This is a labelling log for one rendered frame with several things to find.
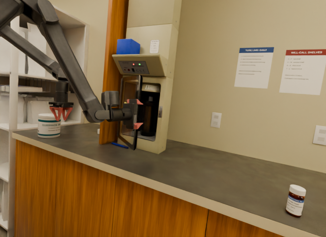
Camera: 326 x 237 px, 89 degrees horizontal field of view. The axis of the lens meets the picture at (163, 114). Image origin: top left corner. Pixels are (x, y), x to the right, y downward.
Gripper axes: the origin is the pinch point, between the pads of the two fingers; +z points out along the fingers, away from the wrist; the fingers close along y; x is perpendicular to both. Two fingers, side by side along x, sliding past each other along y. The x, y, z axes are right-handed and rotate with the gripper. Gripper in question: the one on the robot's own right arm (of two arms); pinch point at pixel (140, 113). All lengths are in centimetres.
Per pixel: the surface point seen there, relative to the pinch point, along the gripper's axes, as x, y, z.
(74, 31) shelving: 135, 88, 36
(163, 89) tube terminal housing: -0.6, 14.2, 18.6
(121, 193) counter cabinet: 4.6, -38.9, -9.2
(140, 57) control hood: 5.9, 30.9, 6.1
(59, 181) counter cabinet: 50, -42, -17
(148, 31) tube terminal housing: 9, 49, 17
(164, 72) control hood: -3.5, 23.3, 15.3
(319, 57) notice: -77, 34, 76
